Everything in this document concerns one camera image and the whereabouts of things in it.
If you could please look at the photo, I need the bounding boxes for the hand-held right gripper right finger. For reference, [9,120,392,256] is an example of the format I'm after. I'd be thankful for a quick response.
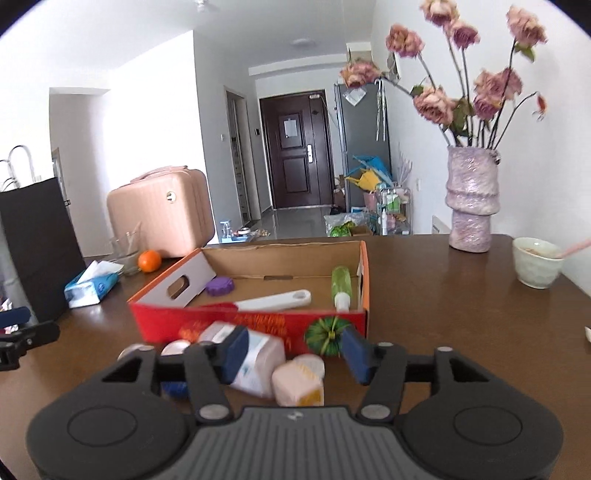
[341,325,491,423]

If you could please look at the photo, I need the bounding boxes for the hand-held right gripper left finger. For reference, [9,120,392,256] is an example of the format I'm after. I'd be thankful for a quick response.
[100,325,252,425]

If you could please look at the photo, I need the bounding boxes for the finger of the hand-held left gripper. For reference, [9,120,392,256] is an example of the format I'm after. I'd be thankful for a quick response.
[0,306,62,373]

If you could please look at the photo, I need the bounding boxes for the red cardboard box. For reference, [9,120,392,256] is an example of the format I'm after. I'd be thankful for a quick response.
[128,240,370,357]

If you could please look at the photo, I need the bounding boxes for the green striped ball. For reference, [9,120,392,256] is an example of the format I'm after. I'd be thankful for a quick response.
[304,316,357,357]

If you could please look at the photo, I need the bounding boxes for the purple round lid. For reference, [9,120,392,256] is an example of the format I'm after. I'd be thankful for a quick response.
[204,277,235,297]

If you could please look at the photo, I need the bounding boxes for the green spray bottle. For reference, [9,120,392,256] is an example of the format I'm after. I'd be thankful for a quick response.
[331,266,354,311]

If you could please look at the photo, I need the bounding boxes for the blue tissue pack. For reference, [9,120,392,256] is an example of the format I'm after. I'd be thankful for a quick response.
[64,260,124,308]

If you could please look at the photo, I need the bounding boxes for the black paper bag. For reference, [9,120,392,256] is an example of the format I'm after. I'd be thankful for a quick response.
[0,176,88,324]

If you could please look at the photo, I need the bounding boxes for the pet feeding bowls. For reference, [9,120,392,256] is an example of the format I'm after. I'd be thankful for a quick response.
[218,219,271,243]

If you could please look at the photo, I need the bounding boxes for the orange fruit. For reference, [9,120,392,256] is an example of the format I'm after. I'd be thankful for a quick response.
[137,250,163,273]

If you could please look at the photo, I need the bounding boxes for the glass with sticks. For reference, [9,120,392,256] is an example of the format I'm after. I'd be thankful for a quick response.
[109,222,142,277]

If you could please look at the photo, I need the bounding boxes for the plastic bag of greens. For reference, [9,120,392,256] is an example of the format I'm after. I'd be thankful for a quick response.
[324,213,373,238]

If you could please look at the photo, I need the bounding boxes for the pink suitcase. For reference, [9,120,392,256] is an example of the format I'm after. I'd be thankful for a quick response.
[106,166,216,259]

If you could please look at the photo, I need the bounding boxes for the clear rolling cart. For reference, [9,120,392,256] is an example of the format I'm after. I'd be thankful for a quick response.
[375,184,413,237]

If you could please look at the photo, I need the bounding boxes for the blue and yellow folded toy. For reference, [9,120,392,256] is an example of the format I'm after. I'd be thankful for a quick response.
[344,154,393,195]

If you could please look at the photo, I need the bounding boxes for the pink textured vase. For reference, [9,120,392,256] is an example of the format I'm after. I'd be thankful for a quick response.
[444,145,501,254]

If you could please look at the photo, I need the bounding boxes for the white ceramic bowl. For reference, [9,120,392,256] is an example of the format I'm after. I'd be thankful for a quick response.
[512,237,566,290]

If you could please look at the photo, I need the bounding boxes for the dark brown entrance door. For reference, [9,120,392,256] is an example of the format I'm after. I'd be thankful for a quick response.
[259,91,335,210]

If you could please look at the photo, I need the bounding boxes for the grey refrigerator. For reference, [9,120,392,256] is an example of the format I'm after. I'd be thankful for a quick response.
[333,81,393,213]

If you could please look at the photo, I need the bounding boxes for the pink spoon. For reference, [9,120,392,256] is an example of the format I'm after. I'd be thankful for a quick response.
[556,238,591,259]

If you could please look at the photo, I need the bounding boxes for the dried pink roses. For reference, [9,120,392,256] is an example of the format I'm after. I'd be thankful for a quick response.
[340,0,549,151]

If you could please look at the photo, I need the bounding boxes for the white handled red spatula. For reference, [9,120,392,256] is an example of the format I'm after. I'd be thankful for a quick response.
[199,289,313,315]

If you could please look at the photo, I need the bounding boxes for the metal chair frame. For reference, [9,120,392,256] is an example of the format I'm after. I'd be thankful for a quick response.
[0,145,38,192]

